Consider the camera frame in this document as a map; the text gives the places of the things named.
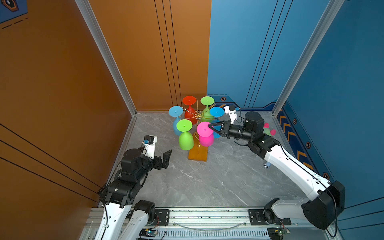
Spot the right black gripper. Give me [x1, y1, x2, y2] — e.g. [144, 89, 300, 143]
[208, 121, 255, 143]

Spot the pink wine glass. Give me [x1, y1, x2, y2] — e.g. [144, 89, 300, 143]
[197, 122, 214, 147]

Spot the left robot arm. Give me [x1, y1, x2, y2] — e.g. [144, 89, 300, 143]
[95, 147, 172, 240]

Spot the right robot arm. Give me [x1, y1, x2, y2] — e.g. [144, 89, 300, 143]
[208, 112, 346, 230]

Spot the front green wine glass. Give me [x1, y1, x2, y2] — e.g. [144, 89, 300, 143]
[177, 119, 194, 151]

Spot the green wine glass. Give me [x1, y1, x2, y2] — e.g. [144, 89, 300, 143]
[177, 119, 194, 151]
[201, 96, 215, 123]

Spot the back green wine glass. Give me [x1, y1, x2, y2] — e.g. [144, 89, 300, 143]
[201, 96, 215, 123]

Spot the red wine glass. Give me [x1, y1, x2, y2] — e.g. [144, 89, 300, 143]
[183, 96, 198, 125]

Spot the wooden rack base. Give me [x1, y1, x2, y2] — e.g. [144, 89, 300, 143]
[188, 138, 209, 162]

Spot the light blue wine glass left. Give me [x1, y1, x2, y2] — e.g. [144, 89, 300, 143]
[169, 106, 184, 136]

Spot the white pink plush toy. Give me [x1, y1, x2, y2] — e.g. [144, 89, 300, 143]
[264, 123, 277, 137]

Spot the left circuit board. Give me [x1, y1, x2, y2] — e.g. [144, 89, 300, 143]
[139, 229, 159, 239]

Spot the circuit board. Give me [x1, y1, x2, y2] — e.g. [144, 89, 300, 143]
[267, 228, 291, 240]
[139, 229, 159, 239]

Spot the right circuit board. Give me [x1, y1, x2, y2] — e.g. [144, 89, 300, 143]
[267, 228, 291, 240]

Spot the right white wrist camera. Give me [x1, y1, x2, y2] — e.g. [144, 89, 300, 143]
[224, 105, 240, 124]

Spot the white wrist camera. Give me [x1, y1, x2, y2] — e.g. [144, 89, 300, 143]
[224, 105, 240, 124]
[143, 135, 158, 160]

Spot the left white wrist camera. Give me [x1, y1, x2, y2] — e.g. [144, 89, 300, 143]
[143, 135, 158, 160]

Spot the gold wire glass rack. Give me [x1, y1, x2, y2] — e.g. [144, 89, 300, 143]
[183, 101, 216, 140]

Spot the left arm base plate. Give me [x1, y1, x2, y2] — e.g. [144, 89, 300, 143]
[150, 209, 170, 226]

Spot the aluminium front rail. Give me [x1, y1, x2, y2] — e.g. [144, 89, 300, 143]
[79, 206, 340, 240]

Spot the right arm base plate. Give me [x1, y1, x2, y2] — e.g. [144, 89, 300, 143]
[248, 209, 292, 226]

